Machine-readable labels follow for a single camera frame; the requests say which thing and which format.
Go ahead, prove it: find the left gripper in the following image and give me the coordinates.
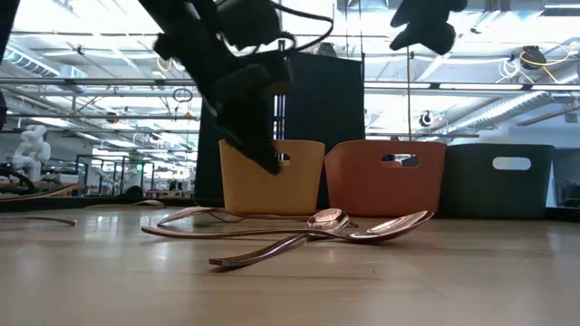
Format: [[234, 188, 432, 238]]
[[203, 52, 294, 177]]

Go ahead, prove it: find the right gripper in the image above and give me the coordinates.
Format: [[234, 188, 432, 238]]
[[389, 0, 468, 56]]

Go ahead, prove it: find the long silver spoon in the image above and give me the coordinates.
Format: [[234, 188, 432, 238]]
[[140, 209, 435, 245]]

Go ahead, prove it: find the thin vertical pole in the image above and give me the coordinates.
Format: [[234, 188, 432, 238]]
[[404, 49, 414, 141]]

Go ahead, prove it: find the yellow plastic bin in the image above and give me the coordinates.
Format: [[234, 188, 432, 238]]
[[218, 138, 326, 216]]

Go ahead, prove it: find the black folding partition screen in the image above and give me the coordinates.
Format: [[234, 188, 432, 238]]
[[194, 49, 366, 209]]

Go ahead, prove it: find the orange plastic bin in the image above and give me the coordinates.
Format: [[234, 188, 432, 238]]
[[324, 139, 448, 219]]

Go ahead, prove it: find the teal plastic bin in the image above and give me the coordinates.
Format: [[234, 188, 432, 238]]
[[437, 143, 556, 221]]

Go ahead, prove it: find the white robot figure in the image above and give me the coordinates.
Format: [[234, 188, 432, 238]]
[[11, 124, 53, 182]]

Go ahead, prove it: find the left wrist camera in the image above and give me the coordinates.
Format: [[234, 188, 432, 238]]
[[216, 0, 283, 50]]

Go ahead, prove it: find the silver ventilation duct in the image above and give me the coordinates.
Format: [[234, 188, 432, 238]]
[[446, 90, 580, 133]]

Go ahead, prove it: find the grey overhead rail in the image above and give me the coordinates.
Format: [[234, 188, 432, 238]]
[[0, 76, 580, 99]]

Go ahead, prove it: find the black metal table frame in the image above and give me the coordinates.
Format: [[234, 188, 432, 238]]
[[0, 194, 580, 223]]

